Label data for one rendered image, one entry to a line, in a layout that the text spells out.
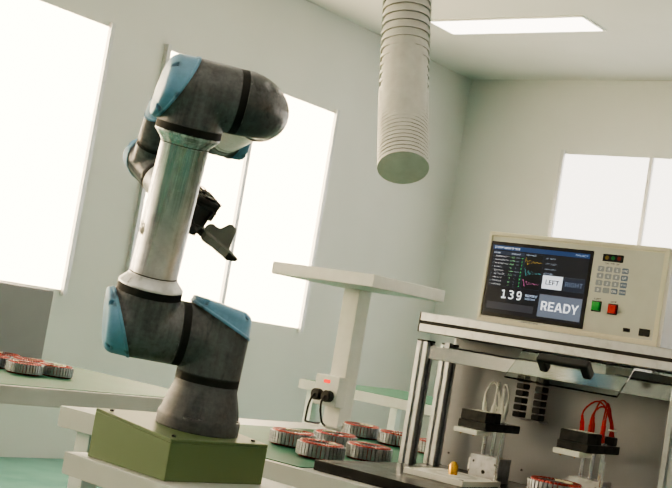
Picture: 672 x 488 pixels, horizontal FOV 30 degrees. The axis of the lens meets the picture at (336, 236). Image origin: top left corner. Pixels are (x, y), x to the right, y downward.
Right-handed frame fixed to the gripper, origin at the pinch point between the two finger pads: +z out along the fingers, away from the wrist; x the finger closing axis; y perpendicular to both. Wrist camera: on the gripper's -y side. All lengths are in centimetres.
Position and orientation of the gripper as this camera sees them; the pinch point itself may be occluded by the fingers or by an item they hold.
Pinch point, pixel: (208, 253)
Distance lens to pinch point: 241.4
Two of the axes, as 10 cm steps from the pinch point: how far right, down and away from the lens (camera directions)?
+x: 6.1, 2.9, 7.4
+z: 5.3, 5.4, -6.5
